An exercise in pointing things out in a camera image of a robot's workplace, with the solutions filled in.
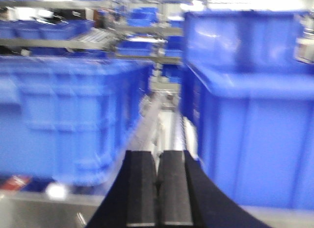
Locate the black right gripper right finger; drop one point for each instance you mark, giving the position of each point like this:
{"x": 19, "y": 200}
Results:
{"x": 189, "y": 199}

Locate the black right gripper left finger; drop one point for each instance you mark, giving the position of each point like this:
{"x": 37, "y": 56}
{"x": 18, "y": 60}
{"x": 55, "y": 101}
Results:
{"x": 131, "y": 200}

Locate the stainless steel shelf beam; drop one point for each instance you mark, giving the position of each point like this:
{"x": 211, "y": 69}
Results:
{"x": 38, "y": 210}

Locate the large blue upper crate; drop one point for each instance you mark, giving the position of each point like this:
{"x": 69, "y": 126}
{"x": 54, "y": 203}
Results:
{"x": 67, "y": 119}

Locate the red packaging bag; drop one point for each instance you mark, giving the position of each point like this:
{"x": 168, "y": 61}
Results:
{"x": 14, "y": 182}

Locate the dark blue upper right crate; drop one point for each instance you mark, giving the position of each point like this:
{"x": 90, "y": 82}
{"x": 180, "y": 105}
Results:
{"x": 252, "y": 103}

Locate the steel roller track rail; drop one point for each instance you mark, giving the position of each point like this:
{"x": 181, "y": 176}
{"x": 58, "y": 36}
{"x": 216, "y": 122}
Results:
{"x": 162, "y": 127}

